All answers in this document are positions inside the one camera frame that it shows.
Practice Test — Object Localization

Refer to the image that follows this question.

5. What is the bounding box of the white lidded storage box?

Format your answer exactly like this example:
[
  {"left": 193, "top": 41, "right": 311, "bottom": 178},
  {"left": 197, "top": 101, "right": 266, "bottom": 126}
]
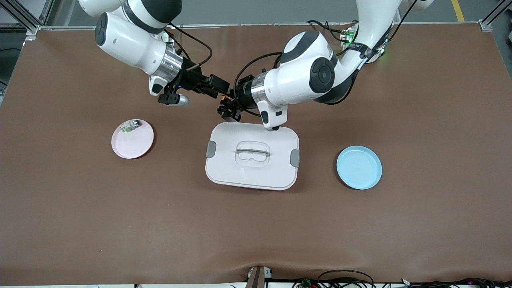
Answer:
[{"left": 205, "top": 121, "right": 300, "bottom": 191}]

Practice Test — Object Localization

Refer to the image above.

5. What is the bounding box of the pink round plate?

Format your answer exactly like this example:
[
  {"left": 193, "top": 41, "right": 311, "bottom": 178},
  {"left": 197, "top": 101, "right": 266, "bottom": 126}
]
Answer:
[{"left": 111, "top": 118, "right": 155, "bottom": 160}]

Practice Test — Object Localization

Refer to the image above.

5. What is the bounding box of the brown table mat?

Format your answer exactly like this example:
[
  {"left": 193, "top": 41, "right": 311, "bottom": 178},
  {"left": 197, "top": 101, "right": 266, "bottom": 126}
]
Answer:
[{"left": 0, "top": 23, "right": 512, "bottom": 286}]

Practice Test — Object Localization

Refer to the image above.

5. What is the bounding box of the light blue round plate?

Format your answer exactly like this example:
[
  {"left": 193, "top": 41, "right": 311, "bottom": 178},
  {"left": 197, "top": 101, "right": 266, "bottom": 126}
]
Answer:
[{"left": 336, "top": 145, "right": 383, "bottom": 190}]

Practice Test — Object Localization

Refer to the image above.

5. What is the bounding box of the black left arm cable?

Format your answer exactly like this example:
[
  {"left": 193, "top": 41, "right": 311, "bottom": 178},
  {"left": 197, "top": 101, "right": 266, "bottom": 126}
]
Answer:
[{"left": 233, "top": 51, "right": 282, "bottom": 96}]

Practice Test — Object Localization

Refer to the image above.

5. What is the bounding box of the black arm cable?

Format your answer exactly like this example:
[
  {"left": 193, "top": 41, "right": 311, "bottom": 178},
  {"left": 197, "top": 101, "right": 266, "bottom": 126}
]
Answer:
[
  {"left": 233, "top": 51, "right": 282, "bottom": 96},
  {"left": 164, "top": 22, "right": 213, "bottom": 72}
]

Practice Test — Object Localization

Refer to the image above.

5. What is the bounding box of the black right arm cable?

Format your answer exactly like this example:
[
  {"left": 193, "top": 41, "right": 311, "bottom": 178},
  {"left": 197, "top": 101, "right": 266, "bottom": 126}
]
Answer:
[{"left": 164, "top": 22, "right": 213, "bottom": 72}]

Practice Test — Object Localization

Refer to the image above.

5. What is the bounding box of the clear lid handle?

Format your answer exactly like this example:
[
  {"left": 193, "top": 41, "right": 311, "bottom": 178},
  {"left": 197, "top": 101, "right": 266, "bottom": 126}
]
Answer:
[{"left": 233, "top": 140, "right": 271, "bottom": 167}]

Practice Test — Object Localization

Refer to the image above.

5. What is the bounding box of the aluminium table edge rail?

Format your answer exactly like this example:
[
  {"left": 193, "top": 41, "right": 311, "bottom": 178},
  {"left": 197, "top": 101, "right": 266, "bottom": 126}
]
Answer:
[{"left": 38, "top": 22, "right": 482, "bottom": 31}]

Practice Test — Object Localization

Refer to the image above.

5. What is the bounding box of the green push-button switch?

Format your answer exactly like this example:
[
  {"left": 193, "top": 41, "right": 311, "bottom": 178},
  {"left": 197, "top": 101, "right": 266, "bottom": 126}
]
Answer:
[{"left": 120, "top": 119, "right": 142, "bottom": 133}]

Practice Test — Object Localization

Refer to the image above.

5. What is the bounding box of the black base cable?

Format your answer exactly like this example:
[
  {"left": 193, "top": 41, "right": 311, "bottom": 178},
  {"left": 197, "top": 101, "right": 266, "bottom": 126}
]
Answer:
[{"left": 307, "top": 20, "right": 353, "bottom": 43}]

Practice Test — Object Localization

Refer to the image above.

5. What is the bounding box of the metal table edge bracket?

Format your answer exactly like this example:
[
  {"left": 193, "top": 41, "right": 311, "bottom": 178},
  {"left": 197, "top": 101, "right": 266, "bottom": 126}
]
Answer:
[{"left": 246, "top": 266, "right": 273, "bottom": 288}]

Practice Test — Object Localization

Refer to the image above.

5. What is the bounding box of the aluminium frame profile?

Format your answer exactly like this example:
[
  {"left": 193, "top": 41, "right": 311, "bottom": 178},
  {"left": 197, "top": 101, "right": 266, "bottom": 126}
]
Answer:
[
  {"left": 478, "top": 0, "right": 512, "bottom": 33},
  {"left": 0, "top": 0, "right": 54, "bottom": 36}
]

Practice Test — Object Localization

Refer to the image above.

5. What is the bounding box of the black looped cable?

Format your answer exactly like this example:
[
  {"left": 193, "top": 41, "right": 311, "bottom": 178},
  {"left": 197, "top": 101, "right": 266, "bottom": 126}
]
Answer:
[{"left": 317, "top": 269, "right": 375, "bottom": 288}]

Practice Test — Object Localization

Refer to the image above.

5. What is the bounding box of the black cable bundle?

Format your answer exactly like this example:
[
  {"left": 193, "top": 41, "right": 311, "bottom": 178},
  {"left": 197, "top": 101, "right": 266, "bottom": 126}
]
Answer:
[{"left": 400, "top": 278, "right": 512, "bottom": 288}]

